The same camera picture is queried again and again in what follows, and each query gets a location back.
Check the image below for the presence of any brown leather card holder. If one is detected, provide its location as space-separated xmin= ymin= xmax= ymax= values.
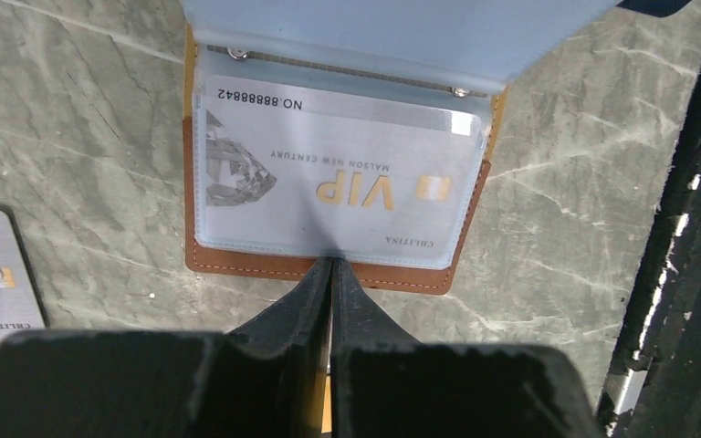
xmin=183 ymin=1 xmax=614 ymax=295

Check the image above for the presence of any black aluminium base frame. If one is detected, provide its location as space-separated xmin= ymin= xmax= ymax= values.
xmin=598 ymin=68 xmax=701 ymax=437

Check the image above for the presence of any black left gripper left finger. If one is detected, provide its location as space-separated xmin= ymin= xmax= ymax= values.
xmin=0 ymin=258 xmax=333 ymax=437

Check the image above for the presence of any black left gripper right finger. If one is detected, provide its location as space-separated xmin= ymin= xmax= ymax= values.
xmin=330 ymin=259 xmax=602 ymax=437

